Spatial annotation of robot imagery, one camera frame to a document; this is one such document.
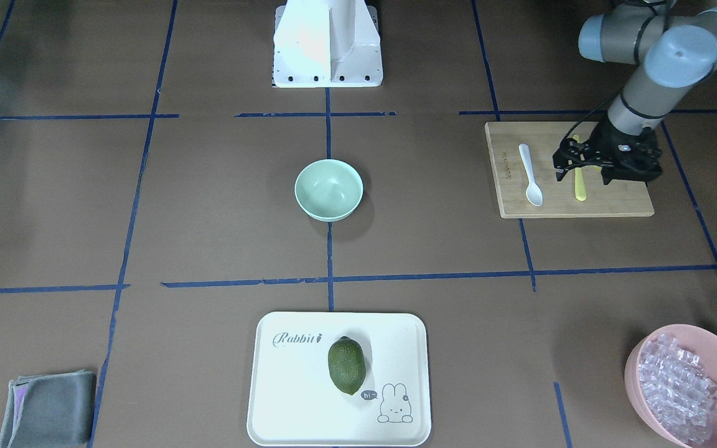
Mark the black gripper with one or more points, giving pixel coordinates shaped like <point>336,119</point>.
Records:
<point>605,138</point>

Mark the mint green bowl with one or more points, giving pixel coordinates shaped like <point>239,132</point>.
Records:
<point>328,190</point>

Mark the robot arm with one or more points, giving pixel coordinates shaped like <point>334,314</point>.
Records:
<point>671,55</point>

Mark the white plastic spoon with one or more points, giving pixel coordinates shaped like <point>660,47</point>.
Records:
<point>533,191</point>

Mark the pink bowl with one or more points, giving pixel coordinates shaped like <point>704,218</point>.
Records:
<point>697,340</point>

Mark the yellow plastic knife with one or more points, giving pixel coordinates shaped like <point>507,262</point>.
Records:
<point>580,191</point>

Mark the bamboo cutting board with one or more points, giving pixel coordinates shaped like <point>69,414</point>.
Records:
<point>617,199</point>

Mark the clear ice cubes pile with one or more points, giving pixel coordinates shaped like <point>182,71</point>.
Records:
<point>677,390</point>

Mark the green avocado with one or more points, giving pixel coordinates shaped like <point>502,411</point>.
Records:
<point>346,365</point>

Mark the cream rabbit tray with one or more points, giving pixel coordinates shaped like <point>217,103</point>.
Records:
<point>293,401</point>

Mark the grey folded cloth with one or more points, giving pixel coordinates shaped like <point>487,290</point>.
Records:
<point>49,410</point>

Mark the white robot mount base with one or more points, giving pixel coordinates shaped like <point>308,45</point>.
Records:
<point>327,44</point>

